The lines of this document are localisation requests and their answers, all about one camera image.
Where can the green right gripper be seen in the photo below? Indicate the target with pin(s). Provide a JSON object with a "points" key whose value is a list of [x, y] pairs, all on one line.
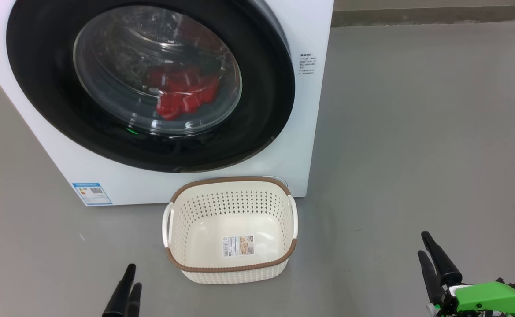
{"points": [[490, 297]]}

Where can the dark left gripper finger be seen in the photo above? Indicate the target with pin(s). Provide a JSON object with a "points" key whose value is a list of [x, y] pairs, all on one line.
{"points": [[135, 304], [118, 301]]}

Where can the red and white garment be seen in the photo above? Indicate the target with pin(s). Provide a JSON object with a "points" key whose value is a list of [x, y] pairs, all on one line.
{"points": [[182, 94]]}

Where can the round black washer door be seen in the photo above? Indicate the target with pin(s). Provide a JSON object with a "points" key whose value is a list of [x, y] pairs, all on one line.
{"points": [[266, 110]]}

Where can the white barcode shipping label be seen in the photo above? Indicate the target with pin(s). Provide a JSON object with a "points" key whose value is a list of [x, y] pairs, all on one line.
{"points": [[238, 245]]}

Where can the cream basket with brown rim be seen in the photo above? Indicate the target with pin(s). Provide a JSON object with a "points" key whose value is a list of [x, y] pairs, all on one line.
{"points": [[235, 220]]}

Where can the white front-load washing machine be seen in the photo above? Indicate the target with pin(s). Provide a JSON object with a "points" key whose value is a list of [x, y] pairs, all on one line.
{"points": [[46, 145]]}

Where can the blue energy label sticker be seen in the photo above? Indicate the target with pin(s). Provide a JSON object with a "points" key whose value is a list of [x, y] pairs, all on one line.
{"points": [[92, 193]]}

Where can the round drain filter cover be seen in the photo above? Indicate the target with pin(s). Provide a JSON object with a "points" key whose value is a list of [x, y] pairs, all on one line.
{"points": [[279, 180]]}

